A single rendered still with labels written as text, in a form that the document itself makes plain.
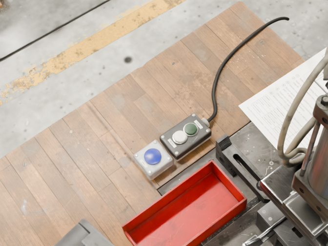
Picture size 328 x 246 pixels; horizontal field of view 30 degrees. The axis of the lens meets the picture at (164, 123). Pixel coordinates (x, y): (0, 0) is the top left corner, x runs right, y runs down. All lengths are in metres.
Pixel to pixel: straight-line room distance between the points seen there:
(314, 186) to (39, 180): 0.71
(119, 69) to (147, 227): 1.38
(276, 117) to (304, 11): 1.39
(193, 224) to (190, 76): 0.39
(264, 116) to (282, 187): 0.37
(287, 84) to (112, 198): 0.51
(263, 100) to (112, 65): 1.27
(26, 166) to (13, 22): 1.51
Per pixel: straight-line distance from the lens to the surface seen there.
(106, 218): 1.40
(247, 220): 1.38
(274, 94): 1.52
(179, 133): 1.42
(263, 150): 1.45
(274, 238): 1.33
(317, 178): 0.97
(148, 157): 1.40
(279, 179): 1.16
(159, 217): 1.38
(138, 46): 2.72
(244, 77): 1.54
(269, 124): 1.48
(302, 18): 2.81
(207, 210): 1.38
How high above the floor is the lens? 2.21
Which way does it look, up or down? 62 degrees down
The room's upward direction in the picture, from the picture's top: 9 degrees counter-clockwise
